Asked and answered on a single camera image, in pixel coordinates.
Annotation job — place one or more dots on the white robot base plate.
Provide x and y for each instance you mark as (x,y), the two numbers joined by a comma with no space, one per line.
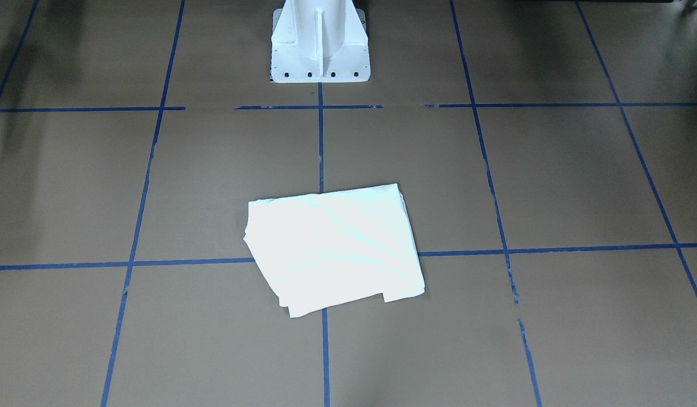
(319,42)

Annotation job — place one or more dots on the white cotton t-shirt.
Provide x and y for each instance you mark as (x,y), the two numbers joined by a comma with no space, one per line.
(321,250)

